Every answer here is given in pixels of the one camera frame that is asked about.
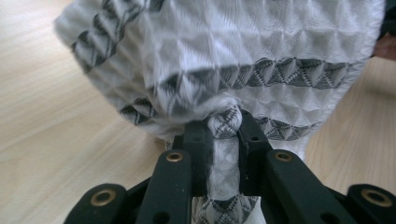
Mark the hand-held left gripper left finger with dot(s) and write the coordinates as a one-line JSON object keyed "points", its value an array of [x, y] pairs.
{"points": [[200, 155]]}

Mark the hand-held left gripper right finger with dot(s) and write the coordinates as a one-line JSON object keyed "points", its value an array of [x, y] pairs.
{"points": [[250, 149]]}

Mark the white grey patterned cloth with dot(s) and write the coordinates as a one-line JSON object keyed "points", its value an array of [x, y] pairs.
{"points": [[233, 37]]}

